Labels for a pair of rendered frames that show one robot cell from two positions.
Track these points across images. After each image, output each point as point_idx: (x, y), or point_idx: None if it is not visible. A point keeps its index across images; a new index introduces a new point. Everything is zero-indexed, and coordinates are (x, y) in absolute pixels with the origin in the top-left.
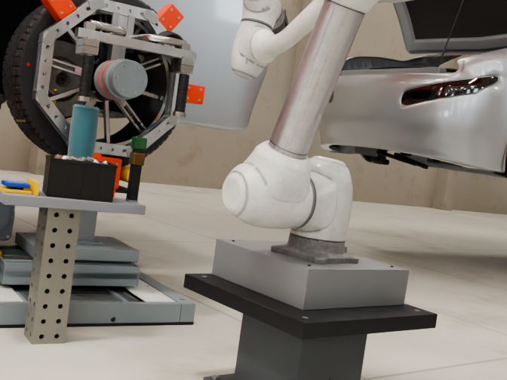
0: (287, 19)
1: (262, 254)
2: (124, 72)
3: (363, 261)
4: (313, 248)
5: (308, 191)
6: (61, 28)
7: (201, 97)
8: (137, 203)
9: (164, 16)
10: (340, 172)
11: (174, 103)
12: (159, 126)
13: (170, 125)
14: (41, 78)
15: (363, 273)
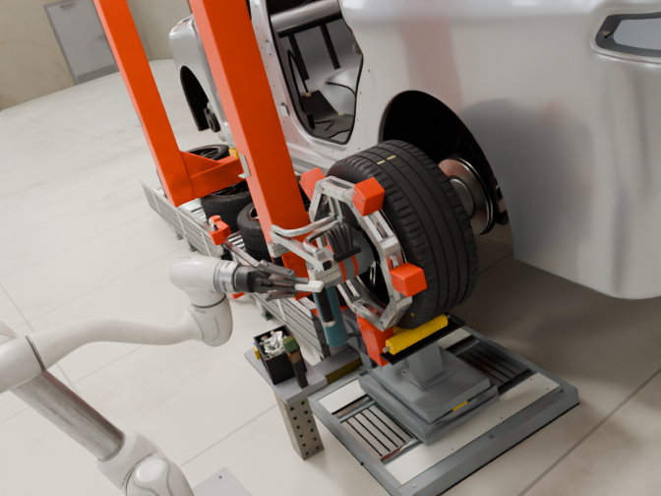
0: (274, 272)
1: None
2: (310, 267)
3: None
4: None
5: (118, 485)
6: (313, 209)
7: (404, 289)
8: (297, 392)
9: (354, 200)
10: (130, 488)
11: (389, 289)
12: (387, 308)
13: (392, 311)
14: (320, 248)
15: None
